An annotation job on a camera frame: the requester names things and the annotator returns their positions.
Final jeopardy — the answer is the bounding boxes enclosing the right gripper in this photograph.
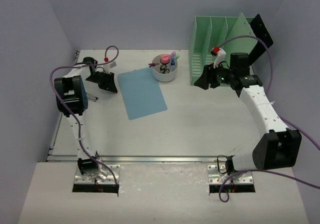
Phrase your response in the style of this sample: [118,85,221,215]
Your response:
[195,62,236,91]

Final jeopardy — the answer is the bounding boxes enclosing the small clear spray bottle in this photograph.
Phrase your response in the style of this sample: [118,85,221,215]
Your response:
[170,58,175,71]

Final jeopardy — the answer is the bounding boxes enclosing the black handled scissors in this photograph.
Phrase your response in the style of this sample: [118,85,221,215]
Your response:
[159,64,170,74]

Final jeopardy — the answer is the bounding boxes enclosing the purple highlighter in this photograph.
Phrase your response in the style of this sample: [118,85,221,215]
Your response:
[169,51,176,59]

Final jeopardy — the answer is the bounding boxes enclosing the blue clipboard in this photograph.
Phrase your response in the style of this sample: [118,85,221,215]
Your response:
[117,68,168,120]

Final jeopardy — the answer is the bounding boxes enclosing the pink glue bottle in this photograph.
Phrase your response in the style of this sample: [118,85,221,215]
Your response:
[159,54,171,64]

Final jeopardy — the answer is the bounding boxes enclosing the green clipboard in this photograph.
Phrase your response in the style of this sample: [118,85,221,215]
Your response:
[223,12,258,63]

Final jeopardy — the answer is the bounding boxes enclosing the black clipboard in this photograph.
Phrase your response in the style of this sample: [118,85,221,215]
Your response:
[246,13,275,67]

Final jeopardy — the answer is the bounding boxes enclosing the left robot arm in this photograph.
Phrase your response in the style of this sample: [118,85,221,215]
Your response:
[50,57,118,184]

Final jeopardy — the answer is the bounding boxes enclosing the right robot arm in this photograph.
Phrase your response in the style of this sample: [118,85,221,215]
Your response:
[194,48,302,181]

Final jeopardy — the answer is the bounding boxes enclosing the white round desk organizer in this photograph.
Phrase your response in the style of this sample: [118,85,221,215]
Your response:
[150,54,178,82]

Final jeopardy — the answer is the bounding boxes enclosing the green file rack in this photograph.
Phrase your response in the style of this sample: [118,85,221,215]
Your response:
[188,16,253,85]

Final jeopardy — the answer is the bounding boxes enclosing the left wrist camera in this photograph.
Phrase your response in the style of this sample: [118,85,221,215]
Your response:
[103,57,117,73]

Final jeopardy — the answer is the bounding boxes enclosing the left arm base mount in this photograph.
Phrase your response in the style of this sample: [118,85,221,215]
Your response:
[72,164,120,194]

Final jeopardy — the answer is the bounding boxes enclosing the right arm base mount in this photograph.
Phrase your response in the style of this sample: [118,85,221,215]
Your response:
[207,162,256,194]

